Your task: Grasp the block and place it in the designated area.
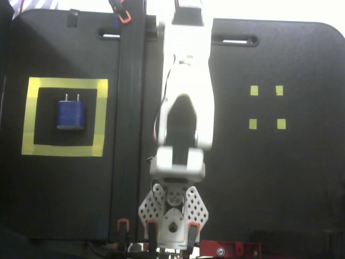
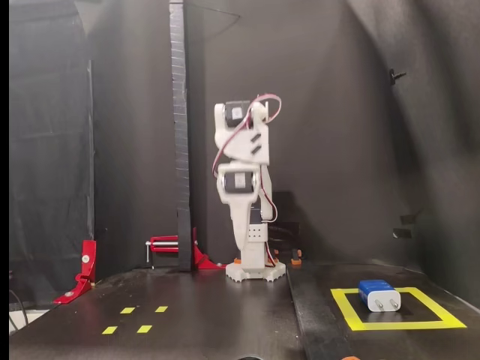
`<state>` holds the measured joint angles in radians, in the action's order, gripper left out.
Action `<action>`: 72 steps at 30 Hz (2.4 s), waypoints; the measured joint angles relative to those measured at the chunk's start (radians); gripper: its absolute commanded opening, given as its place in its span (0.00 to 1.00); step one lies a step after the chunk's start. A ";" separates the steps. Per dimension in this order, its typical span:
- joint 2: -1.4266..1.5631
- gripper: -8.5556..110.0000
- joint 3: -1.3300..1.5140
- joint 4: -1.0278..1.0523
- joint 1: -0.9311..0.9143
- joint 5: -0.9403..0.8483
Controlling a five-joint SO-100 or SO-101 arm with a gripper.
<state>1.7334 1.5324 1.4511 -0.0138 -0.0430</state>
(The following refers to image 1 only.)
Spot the blue white charger plug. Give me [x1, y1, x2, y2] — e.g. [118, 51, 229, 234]
[56, 93, 87, 132]

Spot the long black flat strip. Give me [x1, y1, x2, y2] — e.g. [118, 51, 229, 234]
[109, 0, 148, 243]

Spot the orange black spring clamp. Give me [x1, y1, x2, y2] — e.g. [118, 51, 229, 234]
[107, 0, 133, 25]
[116, 217, 130, 250]

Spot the yellow tape square outline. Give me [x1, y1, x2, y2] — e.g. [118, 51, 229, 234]
[21, 77, 109, 157]

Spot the striped white cloth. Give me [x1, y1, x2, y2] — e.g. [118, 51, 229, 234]
[9, 0, 59, 19]

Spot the red triangular post bracket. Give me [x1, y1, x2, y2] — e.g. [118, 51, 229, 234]
[199, 240, 263, 257]

